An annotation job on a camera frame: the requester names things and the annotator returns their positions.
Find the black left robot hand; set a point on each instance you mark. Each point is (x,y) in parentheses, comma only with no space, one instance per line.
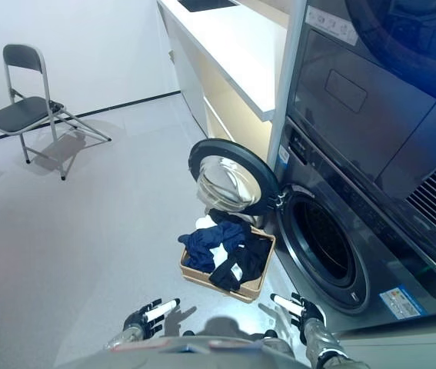
(144,323)

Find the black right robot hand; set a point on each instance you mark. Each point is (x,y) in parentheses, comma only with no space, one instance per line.
(310,312)

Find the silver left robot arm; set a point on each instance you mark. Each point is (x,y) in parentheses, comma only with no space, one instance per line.
(123,340)

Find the woven wicker laundry basket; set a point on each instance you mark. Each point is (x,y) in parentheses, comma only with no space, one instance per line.
(249,293)

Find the dark grey washing machine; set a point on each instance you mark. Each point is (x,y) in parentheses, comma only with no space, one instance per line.
(394,261)

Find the round washing machine door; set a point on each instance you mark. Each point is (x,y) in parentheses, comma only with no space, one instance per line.
(258,169)

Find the silver robot torso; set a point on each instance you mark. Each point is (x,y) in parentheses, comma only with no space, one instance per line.
(164,355)

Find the black left robot foot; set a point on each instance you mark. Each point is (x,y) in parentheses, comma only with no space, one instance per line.
(188,333)

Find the black robot foot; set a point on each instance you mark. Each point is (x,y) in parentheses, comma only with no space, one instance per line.
(188,333)
(270,334)

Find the black right robot foot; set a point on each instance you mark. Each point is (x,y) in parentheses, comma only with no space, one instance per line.
(270,334)

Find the black garment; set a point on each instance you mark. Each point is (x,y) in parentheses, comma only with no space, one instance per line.
(252,257)

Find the energy label sticker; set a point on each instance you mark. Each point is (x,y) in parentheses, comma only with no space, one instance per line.
(399,303)

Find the navy blue garment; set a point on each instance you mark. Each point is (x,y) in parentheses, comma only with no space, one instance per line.
(202,246)

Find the small blue sticker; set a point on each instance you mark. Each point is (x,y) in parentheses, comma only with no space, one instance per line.
(283,157)

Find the dark grey dryer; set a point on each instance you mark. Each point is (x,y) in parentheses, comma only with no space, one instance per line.
(356,96)

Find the white tall side panel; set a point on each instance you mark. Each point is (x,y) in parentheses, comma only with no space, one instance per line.
(290,77)

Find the grey metal folding chair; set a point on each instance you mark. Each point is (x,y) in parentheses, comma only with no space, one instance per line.
(21,113)

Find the white counter cabinet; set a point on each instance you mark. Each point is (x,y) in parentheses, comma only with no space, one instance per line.
(233,46)

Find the white instruction label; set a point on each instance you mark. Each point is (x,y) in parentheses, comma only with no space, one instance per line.
(333,24)

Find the black countertop sink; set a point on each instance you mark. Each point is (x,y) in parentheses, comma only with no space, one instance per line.
(206,4)

